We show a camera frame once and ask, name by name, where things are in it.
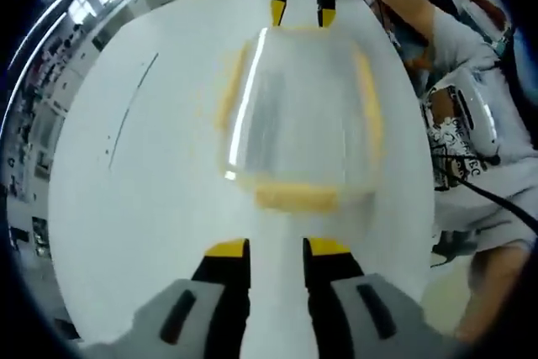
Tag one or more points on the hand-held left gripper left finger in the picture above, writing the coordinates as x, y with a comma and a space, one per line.
159, 317

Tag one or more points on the clear storage box yellow latches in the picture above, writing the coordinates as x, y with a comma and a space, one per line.
302, 123

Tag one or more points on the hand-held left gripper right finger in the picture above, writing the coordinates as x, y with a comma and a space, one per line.
378, 317

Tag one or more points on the white chest-worn device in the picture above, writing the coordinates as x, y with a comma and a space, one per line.
471, 98

